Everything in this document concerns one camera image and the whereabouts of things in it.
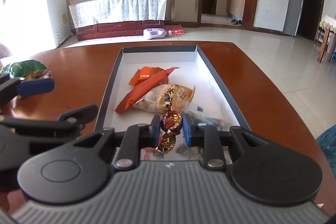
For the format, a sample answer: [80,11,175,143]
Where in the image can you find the white chest freezer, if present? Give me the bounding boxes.
[1,0,72,56]

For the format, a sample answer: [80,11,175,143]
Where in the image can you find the green chip bag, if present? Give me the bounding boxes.
[1,59,47,78]

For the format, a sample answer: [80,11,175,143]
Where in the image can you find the pink white snack packet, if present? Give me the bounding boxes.
[140,135,164,161]

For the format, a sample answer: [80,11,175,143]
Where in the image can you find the dark wood TV cabinet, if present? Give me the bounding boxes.
[76,19,166,42]

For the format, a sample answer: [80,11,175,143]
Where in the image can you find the red gold candies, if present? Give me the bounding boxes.
[157,87,182,153]

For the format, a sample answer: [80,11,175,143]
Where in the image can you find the blue plastic bag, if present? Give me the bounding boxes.
[316,125,336,177]

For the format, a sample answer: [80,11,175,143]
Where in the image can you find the clear sunflower seed bag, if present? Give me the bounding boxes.
[173,104,229,161]

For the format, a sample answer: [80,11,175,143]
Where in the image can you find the grey shallow tray box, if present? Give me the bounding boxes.
[94,44,252,162]

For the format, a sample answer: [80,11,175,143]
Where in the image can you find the white lace cabinet cloth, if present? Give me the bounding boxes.
[69,0,168,28]

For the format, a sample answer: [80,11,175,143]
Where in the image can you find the wooden dining table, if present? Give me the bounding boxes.
[317,15,336,63]

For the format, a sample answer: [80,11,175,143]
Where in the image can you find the orange peanut snack bag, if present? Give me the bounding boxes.
[133,84,195,114]

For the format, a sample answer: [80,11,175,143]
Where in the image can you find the red long snack packet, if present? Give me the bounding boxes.
[115,67,178,115]

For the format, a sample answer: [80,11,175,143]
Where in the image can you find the orange square snack packet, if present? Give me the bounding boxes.
[129,67,163,86]

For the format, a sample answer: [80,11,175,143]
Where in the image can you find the purple white floor toy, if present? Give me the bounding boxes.
[143,28,172,40]

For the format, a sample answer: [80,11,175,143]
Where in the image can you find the red floor mat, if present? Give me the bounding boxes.
[164,23,185,35]

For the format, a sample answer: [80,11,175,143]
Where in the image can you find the tan brown snack packet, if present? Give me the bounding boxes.
[23,69,52,80]

